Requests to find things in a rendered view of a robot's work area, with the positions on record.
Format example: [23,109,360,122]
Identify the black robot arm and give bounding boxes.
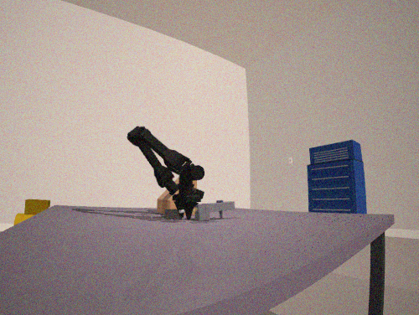
[127,127,204,195]

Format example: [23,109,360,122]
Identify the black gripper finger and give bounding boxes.
[174,202,187,218]
[183,203,198,220]

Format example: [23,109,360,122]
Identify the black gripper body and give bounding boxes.
[173,181,201,203]

